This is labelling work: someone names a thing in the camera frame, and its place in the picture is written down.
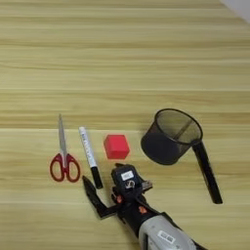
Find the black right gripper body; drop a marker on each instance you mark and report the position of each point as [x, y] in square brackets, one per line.
[133, 208]

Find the red cube block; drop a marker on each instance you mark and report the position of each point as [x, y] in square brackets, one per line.
[116, 147]

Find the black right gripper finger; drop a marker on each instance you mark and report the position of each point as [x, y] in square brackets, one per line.
[92, 195]
[147, 185]

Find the white marker with black cap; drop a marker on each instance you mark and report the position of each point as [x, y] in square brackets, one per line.
[88, 148]

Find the black marker pen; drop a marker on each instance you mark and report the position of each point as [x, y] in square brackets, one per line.
[207, 172]

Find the black mesh pen cup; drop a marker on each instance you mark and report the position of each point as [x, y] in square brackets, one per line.
[159, 148]

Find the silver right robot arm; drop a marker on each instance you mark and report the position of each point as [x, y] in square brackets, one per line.
[166, 236]

